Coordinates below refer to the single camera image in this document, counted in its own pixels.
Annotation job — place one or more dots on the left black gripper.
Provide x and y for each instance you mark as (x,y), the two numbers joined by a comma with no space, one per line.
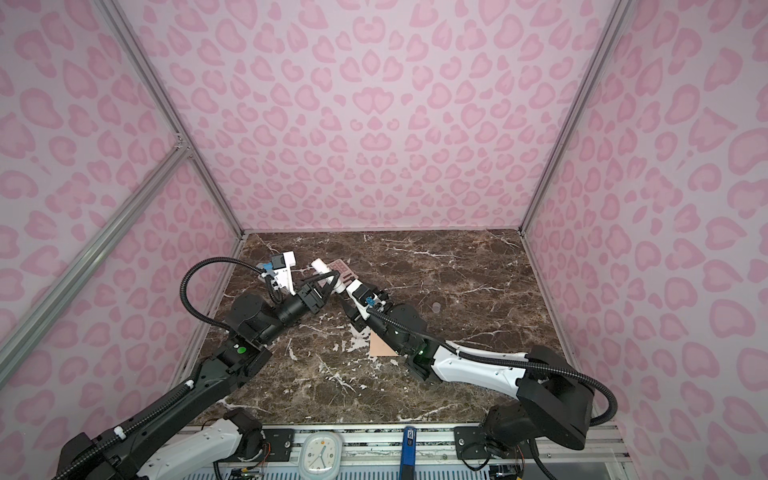
(310,297)

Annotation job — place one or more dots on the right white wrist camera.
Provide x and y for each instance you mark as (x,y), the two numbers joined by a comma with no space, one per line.
(366,297)

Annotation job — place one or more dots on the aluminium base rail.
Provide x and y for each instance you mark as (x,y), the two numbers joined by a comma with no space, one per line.
(443,451)

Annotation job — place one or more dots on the white analog clock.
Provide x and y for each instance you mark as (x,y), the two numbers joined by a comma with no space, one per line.
(320,456)

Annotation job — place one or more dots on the peach paper envelope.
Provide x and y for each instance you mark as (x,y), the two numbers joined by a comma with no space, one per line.
(379,348)

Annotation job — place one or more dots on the white glue stick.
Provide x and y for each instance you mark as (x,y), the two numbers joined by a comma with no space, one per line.
(323,271)

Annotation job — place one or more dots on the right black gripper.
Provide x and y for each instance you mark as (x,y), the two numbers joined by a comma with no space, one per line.
(359,322)

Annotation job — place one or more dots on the pink calculator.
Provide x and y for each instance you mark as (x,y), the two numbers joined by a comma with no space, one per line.
(346,274)

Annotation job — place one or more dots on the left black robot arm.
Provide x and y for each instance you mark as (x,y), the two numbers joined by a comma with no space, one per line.
(143,446)

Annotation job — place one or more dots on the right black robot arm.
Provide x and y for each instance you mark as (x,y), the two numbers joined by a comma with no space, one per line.
(549,398)

